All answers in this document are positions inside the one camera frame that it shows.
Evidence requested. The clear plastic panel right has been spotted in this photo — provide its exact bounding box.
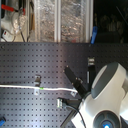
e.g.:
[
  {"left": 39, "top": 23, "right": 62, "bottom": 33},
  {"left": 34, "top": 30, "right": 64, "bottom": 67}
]
[{"left": 61, "top": 0, "right": 86, "bottom": 43}]

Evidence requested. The clear plastic panel left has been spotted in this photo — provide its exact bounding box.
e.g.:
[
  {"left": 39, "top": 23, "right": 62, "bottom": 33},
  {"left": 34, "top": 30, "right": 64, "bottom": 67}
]
[{"left": 34, "top": 0, "right": 55, "bottom": 42}]

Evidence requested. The blue object at corner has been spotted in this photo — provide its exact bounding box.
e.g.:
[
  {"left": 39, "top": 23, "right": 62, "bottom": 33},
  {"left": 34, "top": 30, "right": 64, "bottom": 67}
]
[{"left": 0, "top": 116, "right": 6, "bottom": 126}]

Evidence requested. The red handled tool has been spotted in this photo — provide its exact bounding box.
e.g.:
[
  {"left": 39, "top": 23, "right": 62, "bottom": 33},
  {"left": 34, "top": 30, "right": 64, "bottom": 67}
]
[{"left": 1, "top": 4, "right": 25, "bottom": 15}]

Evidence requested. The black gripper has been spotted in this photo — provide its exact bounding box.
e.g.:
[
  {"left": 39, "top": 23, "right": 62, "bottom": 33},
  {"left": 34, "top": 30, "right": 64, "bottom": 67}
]
[{"left": 64, "top": 57, "right": 96, "bottom": 98}]

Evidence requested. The white cable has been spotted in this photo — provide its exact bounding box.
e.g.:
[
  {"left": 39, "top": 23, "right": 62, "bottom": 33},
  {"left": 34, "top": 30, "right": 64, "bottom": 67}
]
[{"left": 0, "top": 84, "right": 79, "bottom": 95}]

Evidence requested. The clear plastic panel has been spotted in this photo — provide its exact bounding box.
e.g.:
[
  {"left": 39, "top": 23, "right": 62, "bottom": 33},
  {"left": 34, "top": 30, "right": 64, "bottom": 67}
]
[
  {"left": 34, "top": 0, "right": 55, "bottom": 42},
  {"left": 61, "top": 0, "right": 86, "bottom": 43}
]

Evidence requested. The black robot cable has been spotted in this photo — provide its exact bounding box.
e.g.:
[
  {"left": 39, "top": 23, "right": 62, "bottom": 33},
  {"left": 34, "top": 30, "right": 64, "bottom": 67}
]
[{"left": 65, "top": 105, "right": 88, "bottom": 128}]

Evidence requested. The blue handle tool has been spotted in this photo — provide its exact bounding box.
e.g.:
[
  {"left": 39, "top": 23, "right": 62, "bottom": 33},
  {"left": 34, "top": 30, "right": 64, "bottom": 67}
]
[{"left": 91, "top": 26, "right": 98, "bottom": 44}]

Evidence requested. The metal cable clip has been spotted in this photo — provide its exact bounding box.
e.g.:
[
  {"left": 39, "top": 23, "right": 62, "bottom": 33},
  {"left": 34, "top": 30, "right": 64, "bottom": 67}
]
[{"left": 34, "top": 75, "right": 41, "bottom": 95}]

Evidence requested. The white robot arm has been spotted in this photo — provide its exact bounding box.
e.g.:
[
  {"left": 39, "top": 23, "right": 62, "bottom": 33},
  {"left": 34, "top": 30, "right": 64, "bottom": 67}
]
[{"left": 57, "top": 62, "right": 128, "bottom": 128}]

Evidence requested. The white aluminium frame post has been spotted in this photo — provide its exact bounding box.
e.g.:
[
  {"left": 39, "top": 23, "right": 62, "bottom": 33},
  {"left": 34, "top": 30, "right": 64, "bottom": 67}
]
[{"left": 54, "top": 0, "right": 61, "bottom": 42}]

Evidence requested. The black perforated board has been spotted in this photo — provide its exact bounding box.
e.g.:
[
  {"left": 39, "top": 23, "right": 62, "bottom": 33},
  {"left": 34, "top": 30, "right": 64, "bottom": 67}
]
[{"left": 0, "top": 43, "right": 128, "bottom": 128}]

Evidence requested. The grey connector plug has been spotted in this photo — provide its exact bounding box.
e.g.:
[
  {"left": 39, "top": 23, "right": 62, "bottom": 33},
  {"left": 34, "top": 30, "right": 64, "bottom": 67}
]
[{"left": 57, "top": 97, "right": 81, "bottom": 108}]

